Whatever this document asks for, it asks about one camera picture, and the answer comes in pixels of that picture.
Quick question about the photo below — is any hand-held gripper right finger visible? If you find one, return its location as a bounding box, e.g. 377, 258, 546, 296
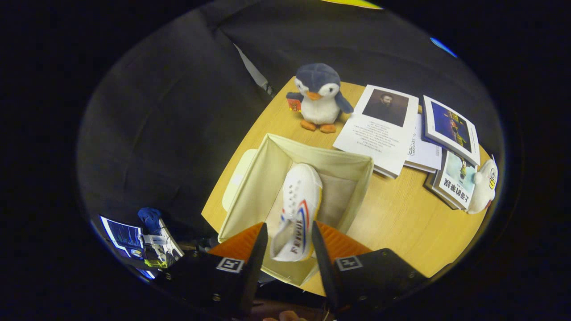
311, 221, 426, 313

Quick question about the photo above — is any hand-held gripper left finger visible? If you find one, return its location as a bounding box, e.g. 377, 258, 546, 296
163, 222, 268, 319

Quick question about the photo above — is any white canvas shoe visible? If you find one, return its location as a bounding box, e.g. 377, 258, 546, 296
270, 163, 323, 262

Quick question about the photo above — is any beige fabric storage box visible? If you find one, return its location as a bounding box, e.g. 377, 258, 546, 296
218, 133, 374, 287

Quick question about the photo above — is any white and black equipment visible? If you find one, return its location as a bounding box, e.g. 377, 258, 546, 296
143, 218, 184, 268

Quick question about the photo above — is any blue cloth object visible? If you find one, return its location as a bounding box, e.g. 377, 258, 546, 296
137, 207, 162, 236

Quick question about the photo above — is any computer screen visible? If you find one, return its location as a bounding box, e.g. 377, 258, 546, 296
99, 215, 145, 259

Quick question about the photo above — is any book with light blue cover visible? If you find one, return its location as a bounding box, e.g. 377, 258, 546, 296
424, 149, 478, 210

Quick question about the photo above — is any plain white book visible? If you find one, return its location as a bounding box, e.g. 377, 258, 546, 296
404, 114, 442, 173

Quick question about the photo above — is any white book with portrait cover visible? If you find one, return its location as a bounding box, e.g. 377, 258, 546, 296
332, 85, 420, 179

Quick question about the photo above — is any white duck plush toy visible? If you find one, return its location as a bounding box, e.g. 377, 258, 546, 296
466, 158, 499, 214

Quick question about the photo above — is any book with dark blue cover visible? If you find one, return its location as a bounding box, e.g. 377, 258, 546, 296
422, 95, 481, 166

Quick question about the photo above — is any blue penguin plush toy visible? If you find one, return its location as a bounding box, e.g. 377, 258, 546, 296
286, 63, 354, 134

